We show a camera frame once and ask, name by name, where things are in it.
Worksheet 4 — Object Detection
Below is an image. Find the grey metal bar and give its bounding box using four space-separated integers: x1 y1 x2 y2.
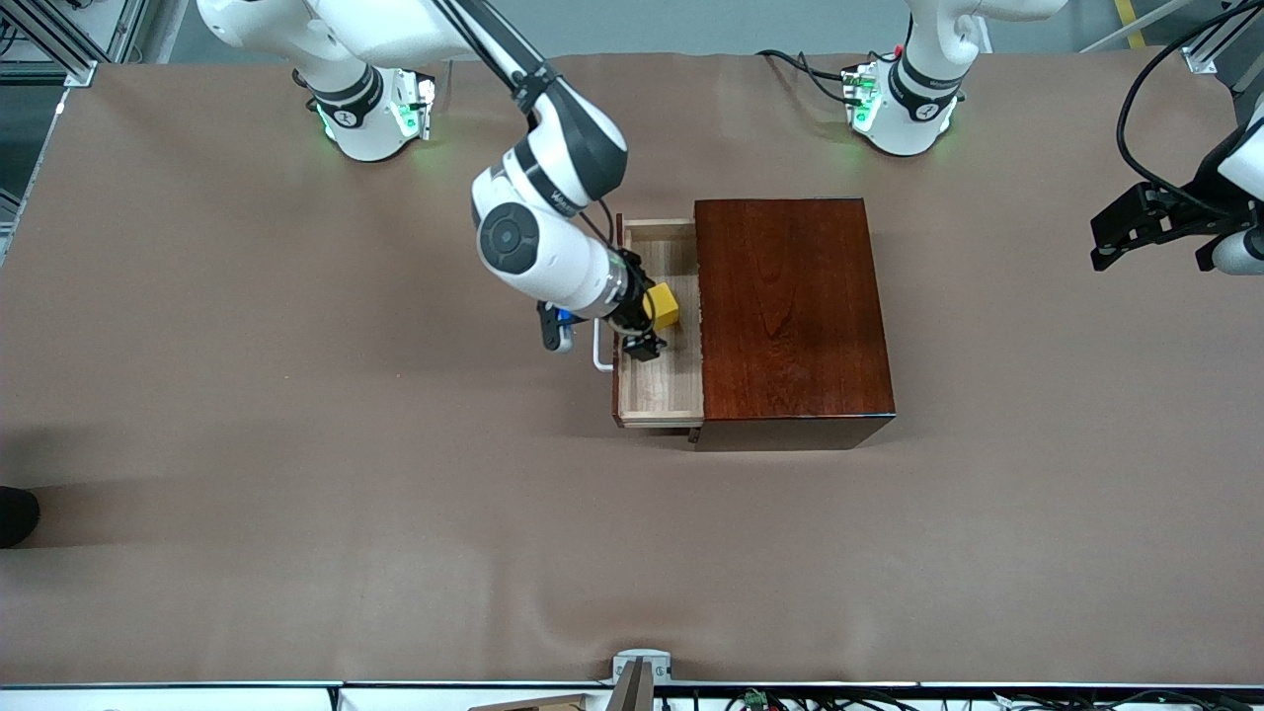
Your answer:
1081 0 1186 52

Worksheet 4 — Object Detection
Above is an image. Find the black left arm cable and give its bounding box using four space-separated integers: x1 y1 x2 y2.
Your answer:
1116 0 1264 216

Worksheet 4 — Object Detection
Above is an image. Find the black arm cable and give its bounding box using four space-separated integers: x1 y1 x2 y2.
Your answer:
1116 0 1264 216
430 0 554 115

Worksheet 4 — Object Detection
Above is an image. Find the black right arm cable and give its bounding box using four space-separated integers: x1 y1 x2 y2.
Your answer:
430 0 554 115

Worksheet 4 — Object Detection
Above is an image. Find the black round object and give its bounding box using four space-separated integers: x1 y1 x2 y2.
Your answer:
0 486 41 550

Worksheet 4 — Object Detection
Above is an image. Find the flat wooden board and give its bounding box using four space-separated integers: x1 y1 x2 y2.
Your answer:
469 693 586 711

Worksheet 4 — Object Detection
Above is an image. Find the white table edge rail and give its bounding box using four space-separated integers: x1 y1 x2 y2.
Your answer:
0 681 1264 711

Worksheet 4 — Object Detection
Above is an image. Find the large table cover cloth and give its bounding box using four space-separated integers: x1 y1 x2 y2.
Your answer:
0 44 1264 687

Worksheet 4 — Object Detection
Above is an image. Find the wooden drawer with white handle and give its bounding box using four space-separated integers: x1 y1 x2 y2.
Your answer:
592 214 705 430

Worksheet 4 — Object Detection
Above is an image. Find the dark wooden cabinet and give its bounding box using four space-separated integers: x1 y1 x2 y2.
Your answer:
691 197 898 452

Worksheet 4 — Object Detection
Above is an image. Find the aluminium profile frame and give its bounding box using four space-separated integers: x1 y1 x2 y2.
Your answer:
1180 0 1264 75
0 0 189 90

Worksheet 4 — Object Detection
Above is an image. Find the grey metal clamp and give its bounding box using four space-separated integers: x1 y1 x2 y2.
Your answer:
611 648 673 685

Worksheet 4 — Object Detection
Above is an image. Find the black base cable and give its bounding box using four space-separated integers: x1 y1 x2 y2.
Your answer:
755 49 862 105

